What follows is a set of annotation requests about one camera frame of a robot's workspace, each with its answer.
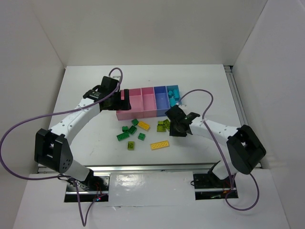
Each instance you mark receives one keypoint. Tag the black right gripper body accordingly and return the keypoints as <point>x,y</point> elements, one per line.
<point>175,119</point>

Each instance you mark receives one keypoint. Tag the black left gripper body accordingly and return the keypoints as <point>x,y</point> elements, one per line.
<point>125,100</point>

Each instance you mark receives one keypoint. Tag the small cyan lego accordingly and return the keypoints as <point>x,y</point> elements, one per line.
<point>176,94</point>

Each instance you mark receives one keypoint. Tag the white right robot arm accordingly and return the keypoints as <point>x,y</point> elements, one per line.
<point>245,150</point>

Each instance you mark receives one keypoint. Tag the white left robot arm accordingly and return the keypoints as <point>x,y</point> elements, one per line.
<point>52,147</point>

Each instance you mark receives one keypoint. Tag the lime long lego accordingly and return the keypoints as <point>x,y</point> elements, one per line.
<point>167,124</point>

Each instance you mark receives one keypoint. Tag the large pink bin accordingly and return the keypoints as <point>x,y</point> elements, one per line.
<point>136,102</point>

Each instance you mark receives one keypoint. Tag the lime stacked lego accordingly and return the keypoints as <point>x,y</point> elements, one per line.
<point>161,127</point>

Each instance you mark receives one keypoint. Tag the dark green square lego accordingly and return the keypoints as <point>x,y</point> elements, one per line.
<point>135,122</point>

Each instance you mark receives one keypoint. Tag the small dark green lego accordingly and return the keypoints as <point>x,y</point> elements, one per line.
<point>124,128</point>

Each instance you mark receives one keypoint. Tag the small pink bin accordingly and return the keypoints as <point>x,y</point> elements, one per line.
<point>149,102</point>

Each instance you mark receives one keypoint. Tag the yellow short lego brick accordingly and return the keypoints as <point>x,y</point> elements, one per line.
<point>143,125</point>

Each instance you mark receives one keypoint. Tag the dark green upturned lego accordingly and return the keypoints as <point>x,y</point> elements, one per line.
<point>132,130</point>

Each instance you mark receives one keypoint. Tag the dark blue bin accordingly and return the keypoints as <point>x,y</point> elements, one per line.
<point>162,100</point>

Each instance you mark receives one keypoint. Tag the yellow long lego plate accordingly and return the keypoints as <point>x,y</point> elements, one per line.
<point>159,145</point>

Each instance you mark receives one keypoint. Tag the dark green long lego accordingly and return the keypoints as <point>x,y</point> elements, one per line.
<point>122,136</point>

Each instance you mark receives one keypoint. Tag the light blue bin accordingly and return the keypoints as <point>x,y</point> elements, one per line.
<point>171,87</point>

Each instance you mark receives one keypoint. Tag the dark green lego right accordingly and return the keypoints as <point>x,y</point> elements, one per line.
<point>141,136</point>

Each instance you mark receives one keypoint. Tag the lime lego bottom left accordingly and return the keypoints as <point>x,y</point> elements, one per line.
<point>131,145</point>

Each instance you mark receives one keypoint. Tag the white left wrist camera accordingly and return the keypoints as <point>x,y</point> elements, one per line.
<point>116,77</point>

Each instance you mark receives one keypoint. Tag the aluminium front rail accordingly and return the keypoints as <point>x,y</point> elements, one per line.
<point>150,168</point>

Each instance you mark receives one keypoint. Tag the aluminium rail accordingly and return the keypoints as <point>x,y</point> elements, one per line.
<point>150,168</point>
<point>235,93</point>

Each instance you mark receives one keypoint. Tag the aluminium right rail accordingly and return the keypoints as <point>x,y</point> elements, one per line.
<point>235,93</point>

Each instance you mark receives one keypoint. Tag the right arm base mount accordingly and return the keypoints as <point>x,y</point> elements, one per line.
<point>208,186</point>

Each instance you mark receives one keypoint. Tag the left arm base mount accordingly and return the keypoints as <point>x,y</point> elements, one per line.
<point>99,189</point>

